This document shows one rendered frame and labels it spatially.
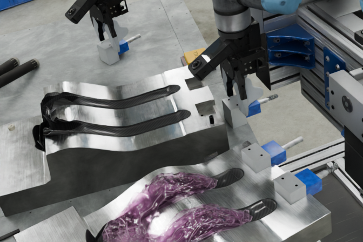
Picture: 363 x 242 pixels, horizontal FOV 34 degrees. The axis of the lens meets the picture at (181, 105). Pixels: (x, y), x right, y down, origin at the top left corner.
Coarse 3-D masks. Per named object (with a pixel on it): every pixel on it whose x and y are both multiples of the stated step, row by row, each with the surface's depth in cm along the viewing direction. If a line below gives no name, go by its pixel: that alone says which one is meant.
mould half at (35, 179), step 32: (96, 96) 139; (128, 96) 141; (192, 96) 135; (32, 128) 141; (160, 128) 128; (192, 128) 126; (224, 128) 126; (0, 160) 133; (32, 160) 131; (64, 160) 122; (96, 160) 123; (128, 160) 125; (160, 160) 127; (192, 160) 129; (0, 192) 124; (32, 192) 124; (64, 192) 126
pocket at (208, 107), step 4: (208, 100) 133; (212, 100) 133; (196, 104) 133; (200, 104) 133; (204, 104) 133; (208, 104) 133; (212, 104) 133; (196, 108) 133; (200, 108) 133; (204, 108) 134; (208, 108) 134; (212, 108) 134; (216, 108) 132; (200, 112) 134; (204, 112) 134; (208, 112) 134; (212, 112) 133; (216, 112) 131; (200, 116) 133
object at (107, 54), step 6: (138, 36) 175; (102, 42) 170; (108, 42) 170; (120, 42) 171; (126, 42) 171; (102, 48) 168; (108, 48) 167; (120, 48) 171; (126, 48) 172; (102, 54) 170; (108, 54) 168; (114, 54) 169; (108, 60) 169; (114, 60) 170
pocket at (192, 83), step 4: (188, 80) 142; (192, 80) 142; (196, 80) 142; (188, 84) 142; (192, 84) 142; (196, 84) 143; (200, 84) 143; (204, 84) 141; (188, 88) 143; (192, 88) 142; (196, 88) 142
